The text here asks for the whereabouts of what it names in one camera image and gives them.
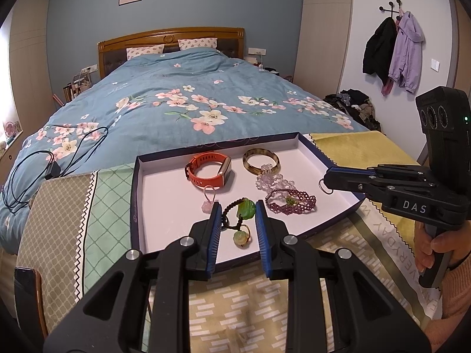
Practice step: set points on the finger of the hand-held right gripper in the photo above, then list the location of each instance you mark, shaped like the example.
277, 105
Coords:
401, 172
346, 182

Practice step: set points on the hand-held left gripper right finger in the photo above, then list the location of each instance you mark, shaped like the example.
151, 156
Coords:
263, 239

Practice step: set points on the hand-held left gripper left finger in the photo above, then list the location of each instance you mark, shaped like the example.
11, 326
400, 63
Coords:
214, 239

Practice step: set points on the white shallow box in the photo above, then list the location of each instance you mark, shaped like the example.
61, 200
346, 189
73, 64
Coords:
165, 198

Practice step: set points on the person's right forearm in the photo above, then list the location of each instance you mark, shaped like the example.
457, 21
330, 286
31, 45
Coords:
456, 301

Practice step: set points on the person's right hand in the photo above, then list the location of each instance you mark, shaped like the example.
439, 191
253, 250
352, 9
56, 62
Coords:
421, 253

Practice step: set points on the amber bangle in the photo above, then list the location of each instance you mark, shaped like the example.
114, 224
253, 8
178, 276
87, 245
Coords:
249, 169

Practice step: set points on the pile of dark clothes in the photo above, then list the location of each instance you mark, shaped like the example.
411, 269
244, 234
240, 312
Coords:
353, 106

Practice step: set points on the orange smartwatch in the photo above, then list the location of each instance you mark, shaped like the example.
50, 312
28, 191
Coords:
206, 158

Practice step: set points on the lilac jacket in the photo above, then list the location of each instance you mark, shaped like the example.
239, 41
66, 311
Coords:
406, 55

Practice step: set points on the patchwork patterned tablecloth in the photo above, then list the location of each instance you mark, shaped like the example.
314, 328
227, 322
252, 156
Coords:
110, 209

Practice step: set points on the black jacket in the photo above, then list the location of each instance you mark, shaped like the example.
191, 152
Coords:
377, 51

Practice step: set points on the blue floral quilt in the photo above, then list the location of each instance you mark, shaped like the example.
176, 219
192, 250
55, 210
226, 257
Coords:
147, 125

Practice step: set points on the dark bedside item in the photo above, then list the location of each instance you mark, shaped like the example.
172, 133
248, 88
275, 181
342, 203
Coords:
274, 70

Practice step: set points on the black power adapter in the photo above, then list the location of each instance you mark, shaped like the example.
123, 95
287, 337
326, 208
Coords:
53, 169

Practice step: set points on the dark smartphone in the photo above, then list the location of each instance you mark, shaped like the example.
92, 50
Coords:
25, 286

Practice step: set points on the dotted white pillow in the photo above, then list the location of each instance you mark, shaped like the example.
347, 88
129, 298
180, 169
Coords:
198, 43
145, 51

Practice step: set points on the cosmetics organizer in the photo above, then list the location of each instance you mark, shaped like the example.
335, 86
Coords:
75, 86

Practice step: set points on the wooden headboard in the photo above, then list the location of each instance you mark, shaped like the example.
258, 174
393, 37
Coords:
169, 35

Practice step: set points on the small pink fan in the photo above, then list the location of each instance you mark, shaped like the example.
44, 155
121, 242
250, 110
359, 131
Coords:
11, 129

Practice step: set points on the white wall switch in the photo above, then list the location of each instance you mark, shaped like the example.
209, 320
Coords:
435, 65

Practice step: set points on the black wall coat hook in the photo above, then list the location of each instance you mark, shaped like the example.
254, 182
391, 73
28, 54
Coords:
392, 7

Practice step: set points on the white wall socket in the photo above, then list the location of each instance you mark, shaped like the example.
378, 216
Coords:
89, 68
257, 50

